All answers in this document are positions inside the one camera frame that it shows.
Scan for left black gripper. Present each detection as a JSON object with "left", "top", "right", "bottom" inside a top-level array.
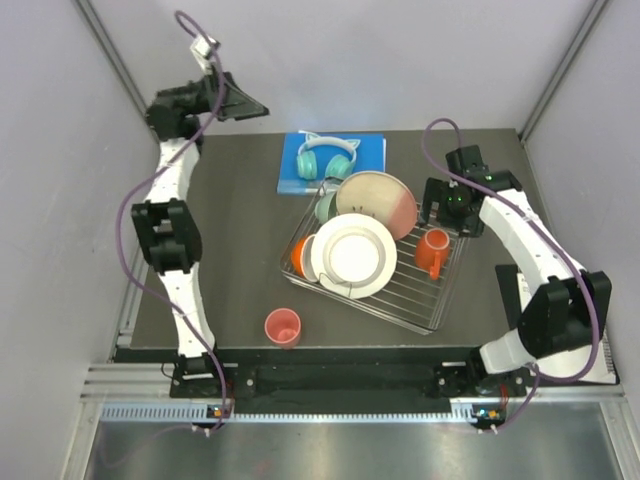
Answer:
[{"left": 157, "top": 64, "right": 270, "bottom": 123}]

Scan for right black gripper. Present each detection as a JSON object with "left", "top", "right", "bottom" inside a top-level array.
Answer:
[{"left": 419, "top": 179, "right": 485, "bottom": 239}]

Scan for pink cream floral plate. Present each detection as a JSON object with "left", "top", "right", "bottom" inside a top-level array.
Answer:
[{"left": 336, "top": 171, "right": 418, "bottom": 240}]

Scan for orange mug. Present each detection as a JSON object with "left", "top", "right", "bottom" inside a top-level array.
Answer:
[{"left": 414, "top": 228, "right": 451, "bottom": 280}]

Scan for white blue-rimmed plate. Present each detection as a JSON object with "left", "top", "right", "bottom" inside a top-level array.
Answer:
[{"left": 310, "top": 213, "right": 397, "bottom": 300}]

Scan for chrome wire dish rack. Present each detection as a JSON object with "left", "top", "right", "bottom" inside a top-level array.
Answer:
[{"left": 280, "top": 180, "right": 467, "bottom": 335}]

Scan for mint green bowl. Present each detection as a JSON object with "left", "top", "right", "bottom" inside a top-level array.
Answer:
[{"left": 314, "top": 191, "right": 337, "bottom": 224}]

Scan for orange white bowl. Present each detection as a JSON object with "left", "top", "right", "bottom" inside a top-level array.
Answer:
[{"left": 290, "top": 235, "right": 318, "bottom": 283}]

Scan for pink plastic cup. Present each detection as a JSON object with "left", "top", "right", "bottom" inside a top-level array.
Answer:
[{"left": 264, "top": 308, "right": 301, "bottom": 350}]

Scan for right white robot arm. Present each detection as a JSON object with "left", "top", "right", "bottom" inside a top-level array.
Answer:
[{"left": 423, "top": 145, "right": 612, "bottom": 396}]

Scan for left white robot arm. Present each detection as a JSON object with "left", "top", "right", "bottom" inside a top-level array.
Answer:
[{"left": 131, "top": 72, "right": 269, "bottom": 397}]

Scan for blue book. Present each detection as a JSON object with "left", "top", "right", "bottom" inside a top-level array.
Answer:
[{"left": 277, "top": 130, "right": 387, "bottom": 195}]

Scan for teal cat-ear headphones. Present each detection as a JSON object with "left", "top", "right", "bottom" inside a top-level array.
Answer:
[{"left": 295, "top": 132, "right": 361, "bottom": 180}]

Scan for black clipboard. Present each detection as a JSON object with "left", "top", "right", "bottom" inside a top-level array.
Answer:
[{"left": 495, "top": 265, "right": 619, "bottom": 385}]

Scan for white paper sheet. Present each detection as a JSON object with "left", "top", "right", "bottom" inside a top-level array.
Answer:
[{"left": 516, "top": 273, "right": 616, "bottom": 385}]

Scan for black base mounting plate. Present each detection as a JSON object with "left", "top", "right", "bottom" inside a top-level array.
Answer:
[{"left": 114, "top": 347, "right": 531, "bottom": 413}]

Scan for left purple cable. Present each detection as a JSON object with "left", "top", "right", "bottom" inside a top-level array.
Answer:
[{"left": 114, "top": 10, "right": 236, "bottom": 435}]

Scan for purple cable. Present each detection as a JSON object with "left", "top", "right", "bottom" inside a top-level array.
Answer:
[
  {"left": 422, "top": 117, "right": 601, "bottom": 434},
  {"left": 114, "top": 10, "right": 236, "bottom": 435}
]

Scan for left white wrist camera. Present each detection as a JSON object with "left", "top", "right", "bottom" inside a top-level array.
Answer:
[{"left": 190, "top": 35, "right": 220, "bottom": 75}]

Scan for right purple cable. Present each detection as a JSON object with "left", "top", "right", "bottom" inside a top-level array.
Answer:
[{"left": 422, "top": 117, "right": 601, "bottom": 434}]

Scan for grey slotted cable duct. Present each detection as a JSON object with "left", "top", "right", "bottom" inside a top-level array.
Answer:
[{"left": 100, "top": 401, "right": 500, "bottom": 425}]

